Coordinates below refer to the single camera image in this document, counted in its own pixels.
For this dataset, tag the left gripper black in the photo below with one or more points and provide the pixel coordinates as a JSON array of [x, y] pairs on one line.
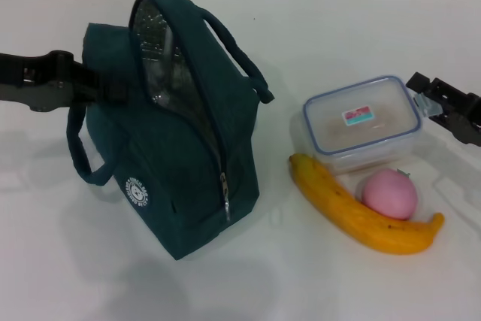
[[41, 84]]

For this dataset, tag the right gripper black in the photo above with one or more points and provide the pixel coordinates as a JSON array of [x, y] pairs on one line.
[[473, 118]]

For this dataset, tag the clear food container blue rim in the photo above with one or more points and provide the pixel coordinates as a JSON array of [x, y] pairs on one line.
[[360, 122]]

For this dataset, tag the pink toy peach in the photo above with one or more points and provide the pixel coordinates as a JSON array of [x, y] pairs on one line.
[[389, 195]]

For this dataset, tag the dark teal lunch bag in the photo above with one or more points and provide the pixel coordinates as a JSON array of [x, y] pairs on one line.
[[176, 170]]

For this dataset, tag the yellow banana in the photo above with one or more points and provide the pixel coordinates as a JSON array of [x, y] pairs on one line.
[[338, 200]]

